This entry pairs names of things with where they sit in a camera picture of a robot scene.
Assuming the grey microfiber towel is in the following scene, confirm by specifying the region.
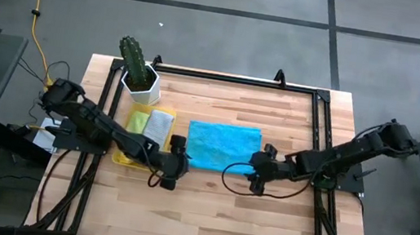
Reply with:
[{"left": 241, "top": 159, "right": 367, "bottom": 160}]
[{"left": 140, "top": 108, "right": 177, "bottom": 151}]

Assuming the blue microfiber towel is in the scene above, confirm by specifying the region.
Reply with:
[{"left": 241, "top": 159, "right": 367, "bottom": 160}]
[{"left": 183, "top": 118, "right": 265, "bottom": 180}]

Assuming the yellow microfiber towel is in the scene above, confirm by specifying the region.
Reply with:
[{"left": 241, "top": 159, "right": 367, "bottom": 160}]
[{"left": 114, "top": 149, "right": 143, "bottom": 169}]

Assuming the green microfiber towel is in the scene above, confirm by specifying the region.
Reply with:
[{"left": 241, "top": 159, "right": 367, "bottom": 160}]
[{"left": 125, "top": 109, "right": 152, "bottom": 137}]

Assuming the yellow translucent plastic bin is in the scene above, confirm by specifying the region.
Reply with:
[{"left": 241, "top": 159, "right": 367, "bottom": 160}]
[{"left": 109, "top": 99, "right": 179, "bottom": 175}]

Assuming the white square planter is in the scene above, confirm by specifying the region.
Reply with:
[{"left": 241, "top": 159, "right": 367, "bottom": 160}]
[{"left": 117, "top": 60, "right": 166, "bottom": 108}]

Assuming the green cactus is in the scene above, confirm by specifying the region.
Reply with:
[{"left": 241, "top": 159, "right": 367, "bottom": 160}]
[{"left": 113, "top": 34, "right": 155, "bottom": 89}]

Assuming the white paper sheet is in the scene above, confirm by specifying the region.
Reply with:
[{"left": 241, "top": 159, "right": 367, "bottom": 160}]
[{"left": 26, "top": 114, "right": 60, "bottom": 154}]

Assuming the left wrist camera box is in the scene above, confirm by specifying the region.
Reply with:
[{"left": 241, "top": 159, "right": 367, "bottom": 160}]
[{"left": 158, "top": 175, "right": 179, "bottom": 193}]

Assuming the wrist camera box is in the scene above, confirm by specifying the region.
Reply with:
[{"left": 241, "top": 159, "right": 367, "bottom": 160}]
[
  {"left": 248, "top": 178, "right": 267, "bottom": 197},
  {"left": 158, "top": 175, "right": 179, "bottom": 193}
]

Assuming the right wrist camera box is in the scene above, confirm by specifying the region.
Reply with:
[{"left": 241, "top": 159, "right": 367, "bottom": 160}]
[{"left": 248, "top": 178, "right": 267, "bottom": 197}]

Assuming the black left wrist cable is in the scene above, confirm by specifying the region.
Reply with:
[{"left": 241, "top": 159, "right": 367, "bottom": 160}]
[{"left": 146, "top": 165, "right": 166, "bottom": 190}]

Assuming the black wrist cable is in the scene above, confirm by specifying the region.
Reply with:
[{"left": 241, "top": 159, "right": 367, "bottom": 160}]
[
  {"left": 146, "top": 165, "right": 166, "bottom": 190},
  {"left": 219, "top": 159, "right": 315, "bottom": 206}
]

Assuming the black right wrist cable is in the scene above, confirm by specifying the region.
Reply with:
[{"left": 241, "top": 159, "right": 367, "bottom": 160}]
[{"left": 219, "top": 159, "right": 315, "bottom": 206}]

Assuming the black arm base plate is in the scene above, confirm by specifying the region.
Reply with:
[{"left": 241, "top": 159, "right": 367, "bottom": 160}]
[
  {"left": 42, "top": 113, "right": 116, "bottom": 157},
  {"left": 305, "top": 153, "right": 378, "bottom": 197}
]

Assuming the black floor cable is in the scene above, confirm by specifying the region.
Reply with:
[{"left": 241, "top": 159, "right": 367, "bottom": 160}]
[{"left": 9, "top": 54, "right": 74, "bottom": 131}]

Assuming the yellow floor extension cable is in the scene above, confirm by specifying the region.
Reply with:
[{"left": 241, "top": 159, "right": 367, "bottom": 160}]
[{"left": 0, "top": 0, "right": 67, "bottom": 88}]

